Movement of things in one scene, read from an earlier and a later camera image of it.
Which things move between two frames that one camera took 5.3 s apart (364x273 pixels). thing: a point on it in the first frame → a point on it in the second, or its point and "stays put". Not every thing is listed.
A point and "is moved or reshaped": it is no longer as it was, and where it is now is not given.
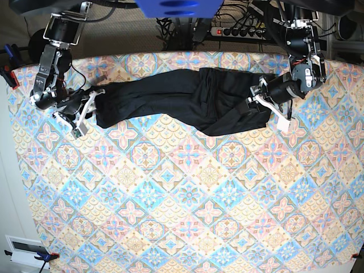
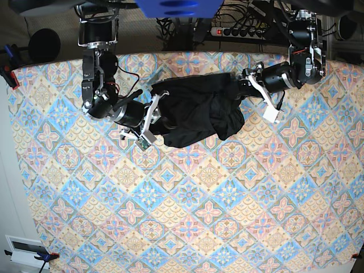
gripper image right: (282, 87) → (263, 79)
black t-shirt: (211, 102) is moved or reshaped
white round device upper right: (346, 28) stays put
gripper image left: (70, 106) → (132, 113)
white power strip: (239, 32) stays put
